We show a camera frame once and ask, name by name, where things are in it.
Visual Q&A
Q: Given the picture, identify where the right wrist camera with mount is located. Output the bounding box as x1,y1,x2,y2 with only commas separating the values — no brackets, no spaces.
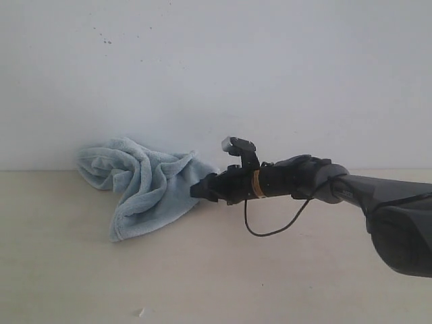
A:
221,136,260,170

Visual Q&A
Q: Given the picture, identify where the light blue fluffy towel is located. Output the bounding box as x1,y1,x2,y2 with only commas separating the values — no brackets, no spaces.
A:
76,138,218,242

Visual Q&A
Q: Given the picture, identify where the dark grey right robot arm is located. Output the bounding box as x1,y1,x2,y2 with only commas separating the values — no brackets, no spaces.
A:
190,155,431,277

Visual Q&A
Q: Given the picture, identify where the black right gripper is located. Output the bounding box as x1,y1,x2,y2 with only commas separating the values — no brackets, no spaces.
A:
190,165,264,205

